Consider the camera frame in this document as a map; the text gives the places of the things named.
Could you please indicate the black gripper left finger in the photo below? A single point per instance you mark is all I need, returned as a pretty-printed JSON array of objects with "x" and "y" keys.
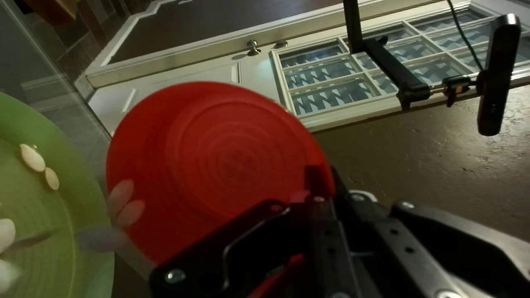
[{"x": 254, "y": 253}]

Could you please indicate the red plastic bowl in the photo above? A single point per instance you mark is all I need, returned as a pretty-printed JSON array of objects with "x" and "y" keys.
[{"x": 216, "y": 159}]

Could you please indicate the small metal knob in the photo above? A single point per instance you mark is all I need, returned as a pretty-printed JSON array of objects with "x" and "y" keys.
[{"x": 253, "y": 46}]

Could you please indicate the black camera clamp stand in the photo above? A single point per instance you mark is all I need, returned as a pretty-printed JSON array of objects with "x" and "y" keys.
[{"x": 395, "y": 68}]

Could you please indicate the black external camera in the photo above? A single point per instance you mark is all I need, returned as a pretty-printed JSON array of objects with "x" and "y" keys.
[{"x": 500, "y": 71}]

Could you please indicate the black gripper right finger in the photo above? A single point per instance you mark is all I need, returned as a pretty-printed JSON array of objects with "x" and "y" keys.
[{"x": 432, "y": 258}]

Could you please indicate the yellow-green plastic plate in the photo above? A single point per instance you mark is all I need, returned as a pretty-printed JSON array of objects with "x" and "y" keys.
[{"x": 51, "y": 232}]

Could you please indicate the white bean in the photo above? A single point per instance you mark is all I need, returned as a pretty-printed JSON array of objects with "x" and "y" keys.
[
  {"x": 122, "y": 195},
  {"x": 130, "y": 212},
  {"x": 6, "y": 273},
  {"x": 6, "y": 233},
  {"x": 33, "y": 157},
  {"x": 52, "y": 177}
]

